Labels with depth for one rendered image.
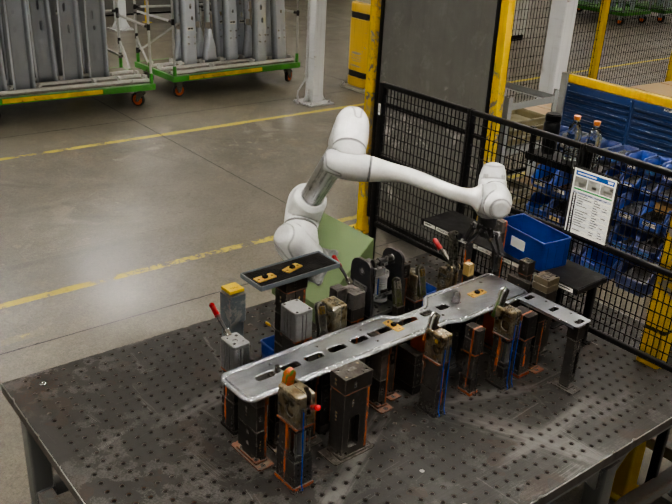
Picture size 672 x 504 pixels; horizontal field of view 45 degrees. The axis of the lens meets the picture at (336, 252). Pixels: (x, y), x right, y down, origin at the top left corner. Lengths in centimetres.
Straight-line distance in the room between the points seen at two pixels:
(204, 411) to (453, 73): 311
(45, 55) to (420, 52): 520
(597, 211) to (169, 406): 191
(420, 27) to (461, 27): 38
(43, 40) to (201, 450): 733
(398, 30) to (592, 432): 343
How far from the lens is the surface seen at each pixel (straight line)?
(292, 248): 350
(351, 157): 308
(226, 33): 1089
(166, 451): 291
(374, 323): 305
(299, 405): 253
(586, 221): 363
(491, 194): 297
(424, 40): 560
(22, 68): 945
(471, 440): 303
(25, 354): 490
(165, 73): 1024
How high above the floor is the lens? 250
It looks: 25 degrees down
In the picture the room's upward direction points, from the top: 3 degrees clockwise
